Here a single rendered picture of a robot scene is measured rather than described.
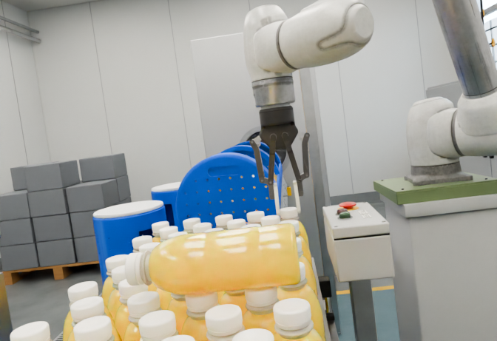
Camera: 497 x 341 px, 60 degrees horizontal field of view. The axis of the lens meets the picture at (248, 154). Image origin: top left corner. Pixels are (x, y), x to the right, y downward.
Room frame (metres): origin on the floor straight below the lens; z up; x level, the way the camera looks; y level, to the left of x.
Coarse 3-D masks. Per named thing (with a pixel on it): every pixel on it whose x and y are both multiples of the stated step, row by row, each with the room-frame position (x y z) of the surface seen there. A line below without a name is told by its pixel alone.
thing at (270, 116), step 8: (264, 112) 0.92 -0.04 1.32; (272, 112) 0.91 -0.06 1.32; (280, 112) 0.91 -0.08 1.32; (288, 112) 0.91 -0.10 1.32; (264, 120) 0.92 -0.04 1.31; (272, 120) 0.91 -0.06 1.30; (280, 120) 0.91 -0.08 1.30; (288, 120) 0.91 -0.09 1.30; (264, 128) 0.94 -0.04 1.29; (272, 128) 0.93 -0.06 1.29; (280, 128) 0.93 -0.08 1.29; (288, 128) 0.93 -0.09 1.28; (296, 128) 0.93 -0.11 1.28; (264, 136) 0.94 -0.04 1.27; (280, 136) 0.93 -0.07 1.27; (288, 136) 0.93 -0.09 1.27; (296, 136) 0.93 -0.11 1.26; (280, 144) 0.93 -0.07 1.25
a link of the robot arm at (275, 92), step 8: (264, 80) 0.90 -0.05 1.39; (272, 80) 0.90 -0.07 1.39; (280, 80) 0.90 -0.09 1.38; (288, 80) 0.91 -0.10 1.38; (256, 88) 0.92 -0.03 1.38; (264, 88) 0.90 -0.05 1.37; (272, 88) 0.90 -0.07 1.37; (280, 88) 0.90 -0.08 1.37; (288, 88) 0.91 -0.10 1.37; (256, 96) 0.92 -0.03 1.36; (264, 96) 0.91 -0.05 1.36; (272, 96) 0.90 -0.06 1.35; (280, 96) 0.90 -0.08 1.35; (288, 96) 0.91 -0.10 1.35; (256, 104) 0.93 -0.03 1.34; (264, 104) 0.91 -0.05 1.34; (272, 104) 0.90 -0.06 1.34; (280, 104) 0.91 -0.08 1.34; (288, 104) 0.93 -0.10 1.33
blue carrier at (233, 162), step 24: (240, 144) 1.95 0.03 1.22; (264, 144) 1.94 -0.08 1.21; (192, 168) 1.15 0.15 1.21; (216, 168) 1.15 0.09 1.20; (240, 168) 1.14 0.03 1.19; (264, 168) 1.16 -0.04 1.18; (192, 192) 1.15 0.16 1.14; (216, 192) 1.15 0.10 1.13; (240, 192) 1.14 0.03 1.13; (264, 192) 1.13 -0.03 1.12; (192, 216) 1.15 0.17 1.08; (216, 216) 1.15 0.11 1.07; (240, 216) 1.14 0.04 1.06
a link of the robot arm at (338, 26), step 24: (336, 0) 0.78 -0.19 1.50; (360, 0) 0.88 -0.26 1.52; (288, 24) 0.83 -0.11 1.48; (312, 24) 0.78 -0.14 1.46; (336, 24) 0.75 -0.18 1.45; (360, 24) 0.76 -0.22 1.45; (288, 48) 0.83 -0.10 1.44; (312, 48) 0.79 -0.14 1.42; (336, 48) 0.77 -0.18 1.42; (360, 48) 0.78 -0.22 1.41
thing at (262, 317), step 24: (288, 288) 0.55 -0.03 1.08; (312, 288) 0.67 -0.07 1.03; (120, 312) 0.57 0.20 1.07; (192, 312) 0.50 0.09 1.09; (264, 312) 0.49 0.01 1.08; (312, 312) 0.54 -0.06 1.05; (72, 336) 0.51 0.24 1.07; (120, 336) 0.56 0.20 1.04; (192, 336) 0.49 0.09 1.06; (216, 336) 0.43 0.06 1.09; (288, 336) 0.42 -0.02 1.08; (312, 336) 0.43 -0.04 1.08
